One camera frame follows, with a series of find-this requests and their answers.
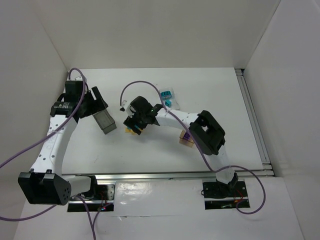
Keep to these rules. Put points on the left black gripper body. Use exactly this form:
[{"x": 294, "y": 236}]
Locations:
[{"x": 95, "y": 105}]

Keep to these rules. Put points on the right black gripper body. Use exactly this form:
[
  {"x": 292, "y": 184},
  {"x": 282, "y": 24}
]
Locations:
[{"x": 136, "y": 124}]

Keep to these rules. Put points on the yellow lego pieces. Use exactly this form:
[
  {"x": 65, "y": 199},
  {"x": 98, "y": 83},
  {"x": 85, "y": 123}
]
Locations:
[{"x": 129, "y": 130}]

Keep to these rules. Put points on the small teal lego brick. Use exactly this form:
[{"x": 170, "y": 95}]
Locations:
[{"x": 168, "y": 103}]

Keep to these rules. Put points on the purple rounded printed lego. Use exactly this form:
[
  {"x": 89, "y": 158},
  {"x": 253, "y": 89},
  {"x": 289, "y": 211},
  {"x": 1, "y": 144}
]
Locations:
[{"x": 186, "y": 136}]

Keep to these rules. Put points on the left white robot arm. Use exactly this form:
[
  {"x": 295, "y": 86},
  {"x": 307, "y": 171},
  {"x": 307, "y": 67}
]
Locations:
[{"x": 44, "y": 183}]

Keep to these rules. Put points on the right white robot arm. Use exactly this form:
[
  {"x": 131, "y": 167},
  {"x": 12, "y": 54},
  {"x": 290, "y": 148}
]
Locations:
[{"x": 205, "y": 131}]

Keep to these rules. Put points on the clear plastic container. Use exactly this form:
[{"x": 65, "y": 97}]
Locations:
[{"x": 175, "y": 105}]

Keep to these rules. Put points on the grey translucent container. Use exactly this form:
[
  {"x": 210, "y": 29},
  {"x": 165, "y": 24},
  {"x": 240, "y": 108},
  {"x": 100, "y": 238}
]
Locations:
[{"x": 105, "y": 121}]

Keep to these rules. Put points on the amber translucent container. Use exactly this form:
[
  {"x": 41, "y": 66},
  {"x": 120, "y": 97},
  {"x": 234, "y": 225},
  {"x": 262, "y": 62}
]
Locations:
[{"x": 189, "y": 143}]

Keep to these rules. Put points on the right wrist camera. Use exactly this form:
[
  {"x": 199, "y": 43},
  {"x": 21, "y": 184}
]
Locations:
[{"x": 127, "y": 108}]

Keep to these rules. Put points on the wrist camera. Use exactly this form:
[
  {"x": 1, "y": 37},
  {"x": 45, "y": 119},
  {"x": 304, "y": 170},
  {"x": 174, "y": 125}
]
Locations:
[
  {"x": 81, "y": 80},
  {"x": 127, "y": 108}
]

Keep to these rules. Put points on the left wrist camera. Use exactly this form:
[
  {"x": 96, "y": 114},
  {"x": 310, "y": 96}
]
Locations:
[{"x": 81, "y": 80}]

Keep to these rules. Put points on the aluminium rail front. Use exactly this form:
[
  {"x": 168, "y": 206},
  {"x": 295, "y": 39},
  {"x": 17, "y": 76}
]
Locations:
[{"x": 154, "y": 176}]

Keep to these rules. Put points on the aluminium rail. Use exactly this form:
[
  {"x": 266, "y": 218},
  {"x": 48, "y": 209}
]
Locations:
[
  {"x": 154, "y": 176},
  {"x": 264, "y": 156}
]

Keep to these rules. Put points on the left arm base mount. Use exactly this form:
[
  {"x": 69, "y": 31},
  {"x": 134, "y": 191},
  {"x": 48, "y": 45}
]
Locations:
[{"x": 101, "y": 199}]

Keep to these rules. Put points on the aluminium rail right side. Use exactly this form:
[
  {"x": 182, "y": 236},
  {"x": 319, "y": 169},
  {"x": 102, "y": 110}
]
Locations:
[{"x": 264, "y": 156}]

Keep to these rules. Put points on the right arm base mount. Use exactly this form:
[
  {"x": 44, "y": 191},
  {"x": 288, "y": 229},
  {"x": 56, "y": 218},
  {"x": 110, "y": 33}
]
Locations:
[{"x": 216, "y": 198}]

